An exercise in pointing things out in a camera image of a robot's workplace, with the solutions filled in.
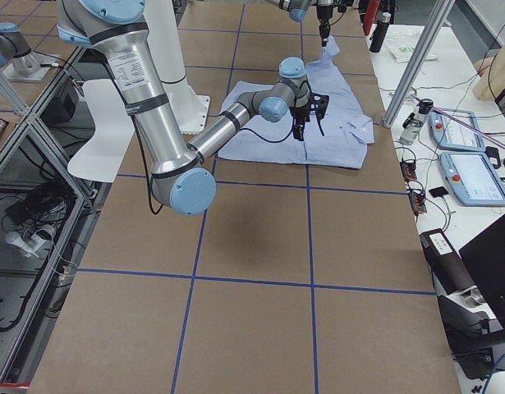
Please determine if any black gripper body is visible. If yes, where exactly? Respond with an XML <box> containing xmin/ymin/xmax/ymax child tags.
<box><xmin>291</xmin><ymin>96</ymin><xmax>313</xmax><ymax>128</ymax></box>
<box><xmin>316</xmin><ymin>0</ymin><xmax>337</xmax><ymax>35</ymax></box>

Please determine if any blue striped button shirt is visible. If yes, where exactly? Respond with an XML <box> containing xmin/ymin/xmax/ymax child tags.
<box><xmin>218</xmin><ymin>38</ymin><xmax>374</xmax><ymax>169</ymax></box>

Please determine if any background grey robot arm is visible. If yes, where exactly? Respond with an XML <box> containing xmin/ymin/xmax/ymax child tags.
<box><xmin>0</xmin><ymin>22</ymin><xmax>51</xmax><ymax>83</ymax></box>

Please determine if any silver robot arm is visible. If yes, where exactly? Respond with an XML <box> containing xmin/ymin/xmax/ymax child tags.
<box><xmin>266</xmin><ymin>0</ymin><xmax>341</xmax><ymax>48</ymax></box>
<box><xmin>57</xmin><ymin>1</ymin><xmax>314</xmax><ymax>215</ymax></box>

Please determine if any red cylinder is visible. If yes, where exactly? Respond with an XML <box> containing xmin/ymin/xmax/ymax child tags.
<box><xmin>364</xmin><ymin>0</ymin><xmax>380</xmax><ymax>26</ymax></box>

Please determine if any black water bottle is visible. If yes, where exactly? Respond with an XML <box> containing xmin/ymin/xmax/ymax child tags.
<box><xmin>370</xmin><ymin>12</ymin><xmax>392</xmax><ymax>53</ymax></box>

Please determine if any orange circuit board upper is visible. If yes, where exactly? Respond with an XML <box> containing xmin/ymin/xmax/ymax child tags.
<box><xmin>400</xmin><ymin>160</ymin><xmax>417</xmax><ymax>181</ymax></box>

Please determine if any orange circuit board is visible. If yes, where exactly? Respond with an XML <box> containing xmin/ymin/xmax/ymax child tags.
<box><xmin>407</xmin><ymin>190</ymin><xmax>427</xmax><ymax>217</ymax></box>
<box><xmin>400</xmin><ymin>160</ymin><xmax>417</xmax><ymax>181</ymax></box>

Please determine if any clear plastic bottle black cap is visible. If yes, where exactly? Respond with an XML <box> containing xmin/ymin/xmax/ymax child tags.
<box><xmin>398</xmin><ymin>98</ymin><xmax>434</xmax><ymax>145</ymax></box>

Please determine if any orange circuit board lower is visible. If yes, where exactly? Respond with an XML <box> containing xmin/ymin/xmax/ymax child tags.
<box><xmin>407</xmin><ymin>190</ymin><xmax>427</xmax><ymax>217</ymax></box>

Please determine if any upper teach pendant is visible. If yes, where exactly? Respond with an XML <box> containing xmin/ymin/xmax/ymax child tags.
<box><xmin>428</xmin><ymin>111</ymin><xmax>485</xmax><ymax>152</ymax></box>

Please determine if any teach pendant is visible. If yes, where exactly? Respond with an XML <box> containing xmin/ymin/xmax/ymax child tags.
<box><xmin>440</xmin><ymin>151</ymin><xmax>505</xmax><ymax>207</ymax></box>
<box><xmin>428</xmin><ymin>111</ymin><xmax>485</xmax><ymax>152</ymax></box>

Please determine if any lower teach pendant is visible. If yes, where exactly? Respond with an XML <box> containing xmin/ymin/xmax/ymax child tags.
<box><xmin>440</xmin><ymin>151</ymin><xmax>505</xmax><ymax>207</ymax></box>

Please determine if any white plastic chair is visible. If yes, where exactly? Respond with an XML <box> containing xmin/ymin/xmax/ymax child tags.
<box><xmin>67</xmin><ymin>79</ymin><xmax>134</xmax><ymax>183</ymax></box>

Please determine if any black device with white label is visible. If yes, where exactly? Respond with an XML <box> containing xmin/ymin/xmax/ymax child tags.
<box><xmin>420</xmin><ymin>228</ymin><xmax>476</xmax><ymax>295</ymax></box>

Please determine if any black monitor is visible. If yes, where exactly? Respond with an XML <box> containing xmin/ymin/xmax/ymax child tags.
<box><xmin>459</xmin><ymin>214</ymin><xmax>505</xmax><ymax>327</ymax></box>

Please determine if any white power strip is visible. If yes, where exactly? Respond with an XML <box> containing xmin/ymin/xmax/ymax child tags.
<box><xmin>5</xmin><ymin>229</ymin><xmax>53</xmax><ymax>259</ymax></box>

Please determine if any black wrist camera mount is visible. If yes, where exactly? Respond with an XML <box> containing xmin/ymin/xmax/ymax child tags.
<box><xmin>310</xmin><ymin>93</ymin><xmax>329</xmax><ymax>137</ymax></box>

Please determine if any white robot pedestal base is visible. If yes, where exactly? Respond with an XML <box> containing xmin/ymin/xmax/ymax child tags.
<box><xmin>144</xmin><ymin>0</ymin><xmax>210</xmax><ymax>135</ymax></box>

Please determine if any aluminium frame post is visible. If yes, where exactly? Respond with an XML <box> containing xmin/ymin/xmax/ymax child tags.
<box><xmin>382</xmin><ymin>0</ymin><xmax>455</xmax><ymax>128</ymax></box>

